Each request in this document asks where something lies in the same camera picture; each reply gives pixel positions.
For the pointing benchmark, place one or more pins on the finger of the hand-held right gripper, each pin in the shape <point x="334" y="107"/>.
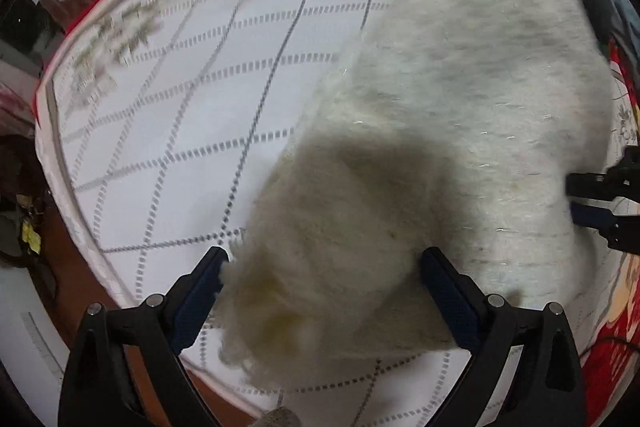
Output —
<point x="595" y="217"/>
<point x="595" y="186"/>

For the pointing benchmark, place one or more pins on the white fuzzy jacket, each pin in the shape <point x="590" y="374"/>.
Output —
<point x="450" y="107"/>

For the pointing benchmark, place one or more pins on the person's fuzzy grey clothing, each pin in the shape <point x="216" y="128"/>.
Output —
<point x="280" y="418"/>

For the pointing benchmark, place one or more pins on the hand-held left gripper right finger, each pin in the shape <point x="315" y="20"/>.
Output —
<point x="450" y="304"/>

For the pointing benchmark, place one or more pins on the white patterned tablecloth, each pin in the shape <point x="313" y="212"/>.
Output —
<point x="620" y="322"/>

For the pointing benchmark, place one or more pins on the white diamond-pattern cloth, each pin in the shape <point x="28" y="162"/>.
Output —
<point x="200" y="107"/>

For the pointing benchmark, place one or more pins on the yellow tag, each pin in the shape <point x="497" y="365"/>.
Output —
<point x="31" y="238"/>

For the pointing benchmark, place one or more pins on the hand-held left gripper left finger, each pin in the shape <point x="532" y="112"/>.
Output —
<point x="197" y="307"/>

